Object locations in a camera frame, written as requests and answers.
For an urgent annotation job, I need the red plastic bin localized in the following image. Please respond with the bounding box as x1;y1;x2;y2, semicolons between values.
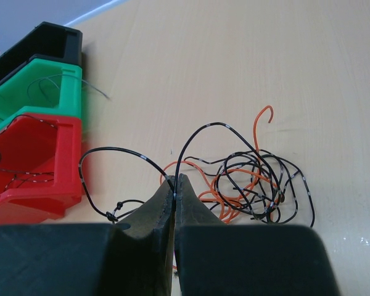
0;113;82;225

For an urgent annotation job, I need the orange cable tangle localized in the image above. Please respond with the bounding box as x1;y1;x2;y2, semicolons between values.
160;105;284;272

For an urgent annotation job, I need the grey cable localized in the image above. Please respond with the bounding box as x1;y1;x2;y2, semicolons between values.
0;73;112;139

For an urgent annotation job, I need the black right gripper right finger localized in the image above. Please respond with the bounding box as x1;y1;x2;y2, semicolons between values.
175;175;340;295

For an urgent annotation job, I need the green plastic bin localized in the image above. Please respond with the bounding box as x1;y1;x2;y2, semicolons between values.
0;59;82;131

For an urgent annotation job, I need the black cable with white marks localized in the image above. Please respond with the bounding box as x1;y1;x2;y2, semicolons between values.
79;121;315;228

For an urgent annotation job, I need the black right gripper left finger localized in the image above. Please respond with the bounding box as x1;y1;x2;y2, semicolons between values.
0;177;175;295

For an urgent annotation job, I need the black plastic bin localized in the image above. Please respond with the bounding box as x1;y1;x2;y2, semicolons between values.
0;22;83;85

